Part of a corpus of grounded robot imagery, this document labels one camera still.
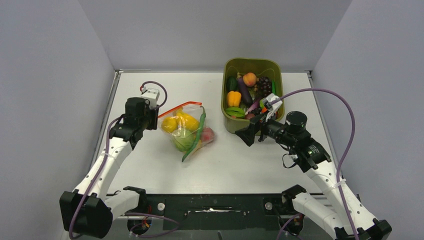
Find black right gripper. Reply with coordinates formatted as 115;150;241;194
235;108;296;147

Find yellow toy bell pepper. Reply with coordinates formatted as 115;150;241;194
161;116;179;134

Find clear zip bag orange zipper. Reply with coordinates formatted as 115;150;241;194
158;101;216;163

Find green toy cabbage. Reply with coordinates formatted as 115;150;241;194
171;128;195;152

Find green toy chili pepper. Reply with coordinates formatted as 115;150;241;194
181;106;206;163

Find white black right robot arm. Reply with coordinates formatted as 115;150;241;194
235;111;392;240

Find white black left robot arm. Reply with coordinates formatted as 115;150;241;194
59;97;159;240

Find dark red toy fruit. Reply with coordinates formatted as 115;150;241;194
244;113;256;120

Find small purple toy radish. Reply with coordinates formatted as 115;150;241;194
245;98;261;115

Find purple toy eggplant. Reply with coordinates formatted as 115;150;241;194
237;77;253;107

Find orange toy bell pepper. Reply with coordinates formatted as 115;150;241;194
226;91;242;108

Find dark green toy avocado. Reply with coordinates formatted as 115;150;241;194
226;76;238;92

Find dark purple toy grapes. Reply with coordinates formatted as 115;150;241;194
256;76;272;97

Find orange pink toy peach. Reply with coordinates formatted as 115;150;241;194
242;72;258;88

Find long green toy bean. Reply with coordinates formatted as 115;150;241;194
271;80;277;95

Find olive green plastic bin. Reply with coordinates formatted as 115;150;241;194
220;58;283;134

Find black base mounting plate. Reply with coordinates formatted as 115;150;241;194
126;193;296;234

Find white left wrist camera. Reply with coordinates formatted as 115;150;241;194
140;86;160;109

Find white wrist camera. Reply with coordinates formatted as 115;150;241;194
140;86;160;109
260;93;283;123

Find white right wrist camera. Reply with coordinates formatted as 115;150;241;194
260;93;283;123

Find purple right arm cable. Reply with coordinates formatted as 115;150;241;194
269;88;360;240

